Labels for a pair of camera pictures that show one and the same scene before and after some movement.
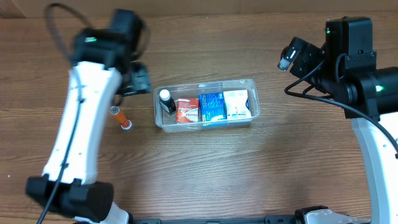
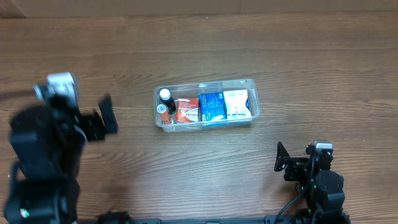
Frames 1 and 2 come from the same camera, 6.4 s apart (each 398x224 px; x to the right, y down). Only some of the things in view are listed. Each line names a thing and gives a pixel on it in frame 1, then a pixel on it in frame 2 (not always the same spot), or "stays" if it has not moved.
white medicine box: [236, 104] stays
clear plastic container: [198, 106] stays
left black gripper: [138, 83] → [89, 129]
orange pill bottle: [125, 123] → [164, 117]
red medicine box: [187, 110] stays
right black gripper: [298, 66] → [294, 164]
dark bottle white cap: [166, 99] stays
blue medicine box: [212, 107] stays
